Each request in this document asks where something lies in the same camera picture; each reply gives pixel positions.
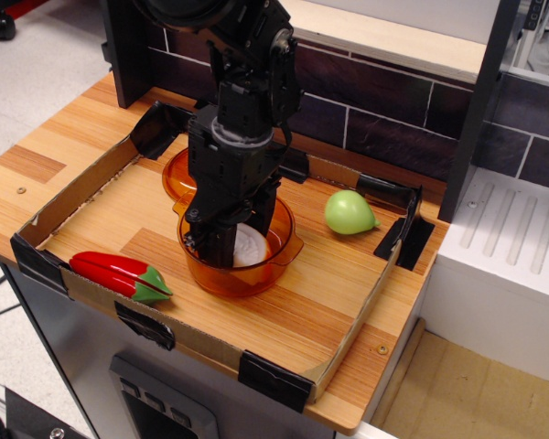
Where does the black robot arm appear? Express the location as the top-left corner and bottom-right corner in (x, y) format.
(137, 1), (303, 268)

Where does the red toy chili pepper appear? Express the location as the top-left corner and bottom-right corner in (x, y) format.
(69, 252), (173, 305)

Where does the green toy pear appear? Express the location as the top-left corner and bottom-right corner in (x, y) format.
(324, 190), (381, 235)

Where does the white dish drainer sink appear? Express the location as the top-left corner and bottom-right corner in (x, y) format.
(421, 168), (549, 380)

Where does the white and orange toy sushi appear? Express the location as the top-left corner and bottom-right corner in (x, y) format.
(233, 223), (271, 268)

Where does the orange transparent plastic pot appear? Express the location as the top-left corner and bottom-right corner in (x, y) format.
(173, 191), (304, 297)

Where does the grey oven control panel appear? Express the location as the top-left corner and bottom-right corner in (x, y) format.
(109, 356), (220, 438)

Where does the orange transparent pot lid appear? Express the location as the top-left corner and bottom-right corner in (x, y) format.
(162, 149), (197, 201)

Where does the black caster wheel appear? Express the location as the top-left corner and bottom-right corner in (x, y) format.
(0, 11), (16, 41)

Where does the cardboard fence with black tape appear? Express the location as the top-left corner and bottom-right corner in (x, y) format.
(11, 102), (447, 428)

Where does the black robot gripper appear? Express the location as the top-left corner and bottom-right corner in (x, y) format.
(185, 104), (287, 268)

